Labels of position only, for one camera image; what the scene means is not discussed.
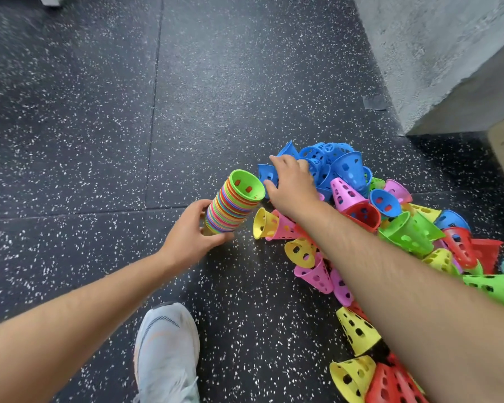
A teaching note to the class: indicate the person's right hand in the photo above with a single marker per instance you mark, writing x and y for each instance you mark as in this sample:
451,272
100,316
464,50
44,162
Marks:
294,188

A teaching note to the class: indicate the person's left hand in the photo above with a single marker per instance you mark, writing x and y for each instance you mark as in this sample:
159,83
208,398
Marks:
184,239

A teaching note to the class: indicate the person's left thumb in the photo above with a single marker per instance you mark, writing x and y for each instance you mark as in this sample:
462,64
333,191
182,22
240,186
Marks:
202,206

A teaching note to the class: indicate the person's right thumb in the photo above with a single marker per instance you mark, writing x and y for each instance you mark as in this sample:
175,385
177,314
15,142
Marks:
271,190

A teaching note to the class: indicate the blue perforated cone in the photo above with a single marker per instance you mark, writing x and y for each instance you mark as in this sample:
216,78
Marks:
266,174

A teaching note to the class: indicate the nested stack of multicoloured cones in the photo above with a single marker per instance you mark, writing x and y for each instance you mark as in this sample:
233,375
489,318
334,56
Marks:
233,203

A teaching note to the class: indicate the person's right forearm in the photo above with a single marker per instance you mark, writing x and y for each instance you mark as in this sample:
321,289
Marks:
403,297

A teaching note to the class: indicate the person's left forearm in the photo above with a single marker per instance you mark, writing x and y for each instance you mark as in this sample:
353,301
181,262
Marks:
67,323

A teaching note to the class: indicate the pile of loose colourful cones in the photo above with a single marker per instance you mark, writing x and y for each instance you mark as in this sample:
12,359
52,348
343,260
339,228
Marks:
403,234

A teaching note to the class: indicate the white grey sneaker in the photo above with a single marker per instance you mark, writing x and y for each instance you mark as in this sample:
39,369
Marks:
166,352

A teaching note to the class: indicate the grey concrete block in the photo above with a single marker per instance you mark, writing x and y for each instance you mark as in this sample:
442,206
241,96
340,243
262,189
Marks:
436,50

